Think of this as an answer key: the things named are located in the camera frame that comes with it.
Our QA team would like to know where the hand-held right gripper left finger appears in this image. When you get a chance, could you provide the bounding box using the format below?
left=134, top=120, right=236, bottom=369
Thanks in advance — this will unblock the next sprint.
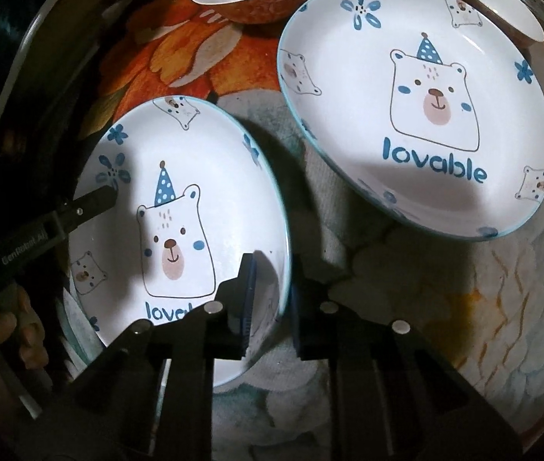
left=36, top=251, right=266, bottom=461

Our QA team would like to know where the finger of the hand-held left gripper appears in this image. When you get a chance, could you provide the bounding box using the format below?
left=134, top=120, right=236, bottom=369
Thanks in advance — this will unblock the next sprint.
left=60, top=185, right=120, bottom=231

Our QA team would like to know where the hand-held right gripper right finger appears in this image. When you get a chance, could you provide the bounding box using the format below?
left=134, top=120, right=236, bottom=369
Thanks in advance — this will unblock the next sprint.
left=288, top=269, right=525, bottom=461

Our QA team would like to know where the white bear-print plate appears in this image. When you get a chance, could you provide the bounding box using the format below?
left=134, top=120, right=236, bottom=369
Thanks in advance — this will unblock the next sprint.
left=276, top=0, right=544, bottom=241
left=67, top=96, right=294, bottom=387

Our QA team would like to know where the floral blanket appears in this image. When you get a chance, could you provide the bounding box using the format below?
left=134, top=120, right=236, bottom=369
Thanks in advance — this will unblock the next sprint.
left=60, top=0, right=544, bottom=461

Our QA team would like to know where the dark object with grey edge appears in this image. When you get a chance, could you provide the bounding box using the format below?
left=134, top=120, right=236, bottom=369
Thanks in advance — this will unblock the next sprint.
left=0, top=0, right=123, bottom=154

